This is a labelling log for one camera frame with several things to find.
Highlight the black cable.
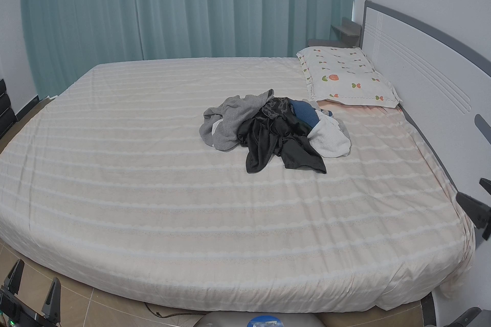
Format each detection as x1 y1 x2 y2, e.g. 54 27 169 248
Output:
143 302 206 319

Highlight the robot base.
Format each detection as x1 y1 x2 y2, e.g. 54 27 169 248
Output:
199 312 321 327

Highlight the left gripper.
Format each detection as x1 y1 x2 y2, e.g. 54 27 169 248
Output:
0 259 62 325

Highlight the pile of clothes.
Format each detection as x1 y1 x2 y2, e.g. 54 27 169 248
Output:
198 89 351 174

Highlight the white printed pillow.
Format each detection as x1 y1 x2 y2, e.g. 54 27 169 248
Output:
296 46 403 108

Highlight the bed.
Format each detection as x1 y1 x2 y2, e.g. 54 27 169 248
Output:
0 0 491 312

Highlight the grey bedside table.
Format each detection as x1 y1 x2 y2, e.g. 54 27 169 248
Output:
308 17 363 48

